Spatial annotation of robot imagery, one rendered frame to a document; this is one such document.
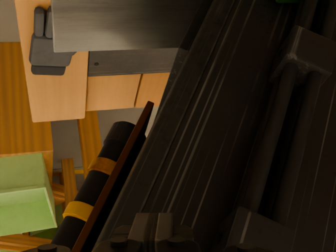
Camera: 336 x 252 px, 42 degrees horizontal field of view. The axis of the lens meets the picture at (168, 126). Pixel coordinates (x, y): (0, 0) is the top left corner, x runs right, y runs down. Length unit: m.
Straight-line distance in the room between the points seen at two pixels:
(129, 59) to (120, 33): 0.44
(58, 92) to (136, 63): 0.21
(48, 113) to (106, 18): 0.66
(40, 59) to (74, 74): 0.12
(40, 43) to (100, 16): 0.37
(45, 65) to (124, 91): 0.28
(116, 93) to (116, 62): 0.17
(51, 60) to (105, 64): 0.13
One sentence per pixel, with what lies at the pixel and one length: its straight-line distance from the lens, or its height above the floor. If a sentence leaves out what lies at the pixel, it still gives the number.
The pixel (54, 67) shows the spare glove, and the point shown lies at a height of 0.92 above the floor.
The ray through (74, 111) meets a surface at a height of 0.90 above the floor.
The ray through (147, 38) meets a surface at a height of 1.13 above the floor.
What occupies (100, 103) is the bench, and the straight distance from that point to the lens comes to 1.21.
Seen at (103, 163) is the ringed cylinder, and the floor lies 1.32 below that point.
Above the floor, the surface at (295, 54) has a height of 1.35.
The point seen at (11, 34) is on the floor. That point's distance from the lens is 2.32.
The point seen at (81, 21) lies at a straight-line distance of 0.57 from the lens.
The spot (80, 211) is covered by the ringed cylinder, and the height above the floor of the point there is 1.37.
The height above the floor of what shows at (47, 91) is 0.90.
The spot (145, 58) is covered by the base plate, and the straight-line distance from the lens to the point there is 1.03.
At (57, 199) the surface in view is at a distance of 3.67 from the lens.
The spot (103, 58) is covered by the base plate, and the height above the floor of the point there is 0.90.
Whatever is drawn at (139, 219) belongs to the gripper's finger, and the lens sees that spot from 0.16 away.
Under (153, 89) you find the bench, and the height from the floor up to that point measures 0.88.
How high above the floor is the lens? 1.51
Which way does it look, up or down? 27 degrees down
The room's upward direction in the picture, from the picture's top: 167 degrees clockwise
